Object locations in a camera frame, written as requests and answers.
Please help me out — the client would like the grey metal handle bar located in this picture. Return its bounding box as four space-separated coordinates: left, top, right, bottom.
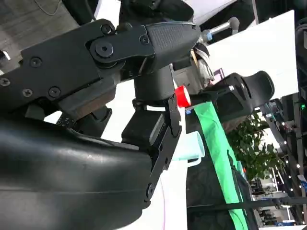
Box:
201 17 240 41

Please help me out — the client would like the machine rack with lights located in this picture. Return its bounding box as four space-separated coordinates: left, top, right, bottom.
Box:
251 95 307 230

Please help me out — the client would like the red tape roll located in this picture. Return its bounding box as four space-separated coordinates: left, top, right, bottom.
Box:
174 85 192 108

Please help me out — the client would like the black office chair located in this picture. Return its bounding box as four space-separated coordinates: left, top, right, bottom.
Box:
191 70 275 123

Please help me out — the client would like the white partition board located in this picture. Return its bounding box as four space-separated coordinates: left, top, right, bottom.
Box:
206 9 299 100

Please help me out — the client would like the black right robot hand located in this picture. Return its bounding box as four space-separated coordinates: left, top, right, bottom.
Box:
0 18 201 230

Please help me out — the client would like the green cloth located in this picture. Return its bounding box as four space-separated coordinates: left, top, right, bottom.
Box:
193 100 249 230

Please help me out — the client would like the pale green mug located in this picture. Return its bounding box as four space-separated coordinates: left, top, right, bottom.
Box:
171 131 206 168

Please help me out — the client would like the grey fabric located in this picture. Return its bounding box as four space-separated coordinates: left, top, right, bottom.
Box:
0 0 80 71

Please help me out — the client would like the green leafy plant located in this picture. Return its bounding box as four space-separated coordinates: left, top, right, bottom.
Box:
226 112 285 180

